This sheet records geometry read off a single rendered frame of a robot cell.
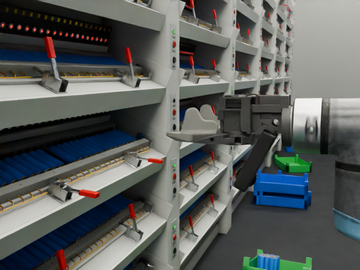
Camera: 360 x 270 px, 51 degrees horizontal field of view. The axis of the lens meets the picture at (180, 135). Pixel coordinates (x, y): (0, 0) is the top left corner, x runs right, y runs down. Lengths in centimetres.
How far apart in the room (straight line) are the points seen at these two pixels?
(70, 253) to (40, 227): 19
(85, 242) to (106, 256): 6
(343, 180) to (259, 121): 16
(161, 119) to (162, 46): 20
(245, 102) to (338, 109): 14
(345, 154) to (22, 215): 51
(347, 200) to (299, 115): 15
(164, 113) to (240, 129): 45
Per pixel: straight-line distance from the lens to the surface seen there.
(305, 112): 61
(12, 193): 66
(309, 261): 153
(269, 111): 63
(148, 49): 105
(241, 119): 62
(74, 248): 85
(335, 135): 60
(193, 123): 64
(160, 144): 105
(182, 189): 132
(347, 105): 61
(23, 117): 61
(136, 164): 91
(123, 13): 86
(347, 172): 62
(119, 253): 92
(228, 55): 170
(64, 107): 68
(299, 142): 61
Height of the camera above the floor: 75
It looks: 9 degrees down
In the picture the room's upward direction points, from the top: straight up
